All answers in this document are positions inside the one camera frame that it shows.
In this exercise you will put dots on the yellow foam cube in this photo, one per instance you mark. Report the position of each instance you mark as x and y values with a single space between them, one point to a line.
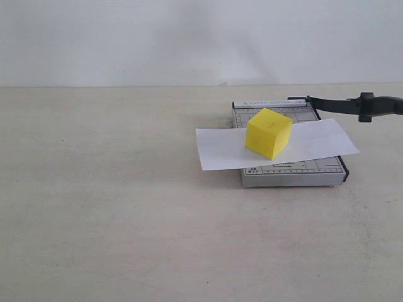
268 133

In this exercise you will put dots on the black cutter blade arm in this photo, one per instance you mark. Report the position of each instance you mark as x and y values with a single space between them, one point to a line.
366 106

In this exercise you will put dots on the grey paper cutter base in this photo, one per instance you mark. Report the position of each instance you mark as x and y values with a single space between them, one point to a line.
330 171

